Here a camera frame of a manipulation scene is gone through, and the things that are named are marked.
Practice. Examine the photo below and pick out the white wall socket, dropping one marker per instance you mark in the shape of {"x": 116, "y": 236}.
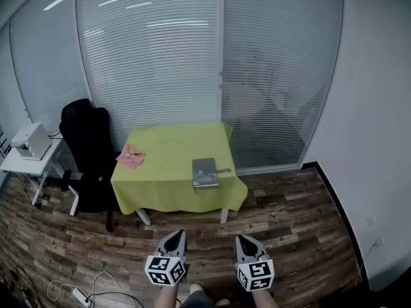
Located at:
{"x": 379, "y": 241}
{"x": 371, "y": 220}

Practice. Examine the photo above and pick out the person's right forearm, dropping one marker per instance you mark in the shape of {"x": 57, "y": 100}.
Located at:
{"x": 265, "y": 298}

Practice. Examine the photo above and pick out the pink cloth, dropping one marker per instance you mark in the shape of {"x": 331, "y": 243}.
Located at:
{"x": 128, "y": 160}

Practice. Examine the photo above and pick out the person's shoe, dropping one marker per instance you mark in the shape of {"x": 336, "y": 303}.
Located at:
{"x": 196, "y": 289}
{"x": 222, "y": 302}

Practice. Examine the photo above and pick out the window blind with knobs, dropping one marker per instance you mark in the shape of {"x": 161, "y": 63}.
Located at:
{"x": 276, "y": 75}

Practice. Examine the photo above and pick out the white desk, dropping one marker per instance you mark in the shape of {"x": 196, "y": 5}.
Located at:
{"x": 25, "y": 165}

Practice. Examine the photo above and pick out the person's left forearm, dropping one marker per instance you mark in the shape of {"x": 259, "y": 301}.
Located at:
{"x": 167, "y": 297}

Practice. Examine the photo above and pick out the black office chair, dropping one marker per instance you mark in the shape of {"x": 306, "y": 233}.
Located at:
{"x": 88, "y": 140}

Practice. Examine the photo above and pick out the person's grey jeans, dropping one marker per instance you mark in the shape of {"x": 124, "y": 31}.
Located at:
{"x": 196, "y": 300}

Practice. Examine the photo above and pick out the black baseboard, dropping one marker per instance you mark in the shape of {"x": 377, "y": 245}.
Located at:
{"x": 340, "y": 210}

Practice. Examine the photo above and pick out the narrow window blind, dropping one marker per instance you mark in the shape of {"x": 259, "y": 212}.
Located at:
{"x": 48, "y": 59}

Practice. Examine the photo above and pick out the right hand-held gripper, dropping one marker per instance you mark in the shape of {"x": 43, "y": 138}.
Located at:
{"x": 257, "y": 273}

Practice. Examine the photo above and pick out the dark blue notebook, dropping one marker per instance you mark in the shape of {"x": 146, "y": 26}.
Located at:
{"x": 205, "y": 172}

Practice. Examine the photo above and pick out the green tablecloth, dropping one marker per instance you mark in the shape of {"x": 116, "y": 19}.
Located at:
{"x": 167, "y": 178}

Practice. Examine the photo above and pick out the white desktop appliance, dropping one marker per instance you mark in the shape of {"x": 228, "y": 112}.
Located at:
{"x": 32, "y": 141}

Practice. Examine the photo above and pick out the wide window blind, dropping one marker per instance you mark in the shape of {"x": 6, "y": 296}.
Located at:
{"x": 147, "y": 59}

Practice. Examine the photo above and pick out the person's right shoe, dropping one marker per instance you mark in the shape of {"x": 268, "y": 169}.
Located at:
{"x": 222, "y": 302}

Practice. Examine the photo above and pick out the person's left shoe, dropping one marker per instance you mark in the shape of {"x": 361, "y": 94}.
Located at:
{"x": 196, "y": 289}

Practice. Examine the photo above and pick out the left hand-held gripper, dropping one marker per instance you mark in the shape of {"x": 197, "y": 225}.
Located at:
{"x": 159, "y": 269}

